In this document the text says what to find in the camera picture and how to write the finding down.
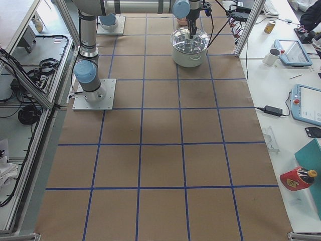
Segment black power adapter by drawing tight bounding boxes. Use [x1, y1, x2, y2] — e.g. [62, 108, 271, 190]
[263, 105, 283, 117]

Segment blue teach pendant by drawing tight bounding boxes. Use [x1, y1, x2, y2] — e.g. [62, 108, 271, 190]
[274, 40, 312, 67]
[290, 84, 320, 126]

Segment pale green cooking pot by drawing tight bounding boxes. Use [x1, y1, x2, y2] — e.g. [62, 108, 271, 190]
[170, 27, 210, 68]

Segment white mug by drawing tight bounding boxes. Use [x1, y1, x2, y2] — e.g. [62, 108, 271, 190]
[262, 48, 280, 66]

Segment near blue teach pendant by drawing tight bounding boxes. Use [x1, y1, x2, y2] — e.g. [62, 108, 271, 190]
[290, 84, 320, 126]

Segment teal board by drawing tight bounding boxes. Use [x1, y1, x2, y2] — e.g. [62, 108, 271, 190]
[294, 138, 320, 219]

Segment coiled black cables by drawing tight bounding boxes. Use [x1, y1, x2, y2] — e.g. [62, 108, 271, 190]
[18, 104, 42, 126]

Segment pink bowl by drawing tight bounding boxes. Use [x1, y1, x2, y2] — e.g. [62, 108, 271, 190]
[177, 18, 188, 26]

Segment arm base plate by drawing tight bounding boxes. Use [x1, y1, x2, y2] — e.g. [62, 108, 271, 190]
[72, 78, 116, 111]
[97, 14, 126, 35]

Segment red bottle with yellow cap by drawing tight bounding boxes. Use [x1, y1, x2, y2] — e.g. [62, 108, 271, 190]
[280, 166, 317, 191]

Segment yellow drink can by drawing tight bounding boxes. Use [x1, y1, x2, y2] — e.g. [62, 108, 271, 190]
[264, 20, 276, 34]

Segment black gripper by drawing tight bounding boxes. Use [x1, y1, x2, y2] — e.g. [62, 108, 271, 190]
[186, 8, 200, 39]

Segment black laptop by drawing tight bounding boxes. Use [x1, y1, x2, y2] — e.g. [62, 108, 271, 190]
[228, 0, 255, 14]

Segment clear acrylic stand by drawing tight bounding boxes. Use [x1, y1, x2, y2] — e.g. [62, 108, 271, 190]
[262, 127, 280, 153]

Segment aluminium frame post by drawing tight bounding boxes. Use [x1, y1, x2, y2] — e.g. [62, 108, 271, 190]
[234, 0, 265, 57]

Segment glass pot lid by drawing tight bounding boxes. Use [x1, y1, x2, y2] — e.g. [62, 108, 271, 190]
[171, 27, 210, 54]

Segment far blue teach pendant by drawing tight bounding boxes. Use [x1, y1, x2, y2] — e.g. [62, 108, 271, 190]
[274, 40, 312, 67]

